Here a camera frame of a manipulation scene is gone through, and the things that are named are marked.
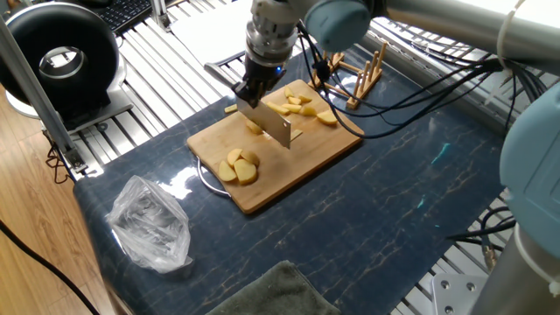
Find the black ring-shaped device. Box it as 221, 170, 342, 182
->
0, 2, 135, 135

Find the black keyboard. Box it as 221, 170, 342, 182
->
94, 0, 154, 35

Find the black gripper cable bundle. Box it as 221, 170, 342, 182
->
297, 21, 548, 140

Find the clear plastic bag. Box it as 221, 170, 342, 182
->
106, 175, 193, 275

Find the dark blue marbled mat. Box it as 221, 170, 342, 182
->
73, 37, 507, 315

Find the tangled black cable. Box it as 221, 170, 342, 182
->
45, 130, 74, 185

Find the grey-green towel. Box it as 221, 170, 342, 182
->
205, 260, 342, 315

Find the short aluminium post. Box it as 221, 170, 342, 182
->
150, 0, 172, 32

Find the hanging black cable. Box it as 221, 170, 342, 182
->
445, 205, 517, 253

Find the white paper pad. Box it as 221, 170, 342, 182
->
169, 0, 257, 70

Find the perforated aluminium plate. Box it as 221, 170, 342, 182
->
431, 273, 489, 315

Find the slanted aluminium post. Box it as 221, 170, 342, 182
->
0, 17, 88, 174

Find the steel cleaver knife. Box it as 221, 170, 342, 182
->
204, 62, 292, 150

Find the black floor cable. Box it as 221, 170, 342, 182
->
0, 218, 102, 315

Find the wooden peg rack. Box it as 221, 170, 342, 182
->
307, 41, 389, 110

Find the wooden cutting board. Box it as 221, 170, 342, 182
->
186, 79, 365, 215

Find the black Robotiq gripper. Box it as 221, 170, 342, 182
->
231, 54, 286, 109

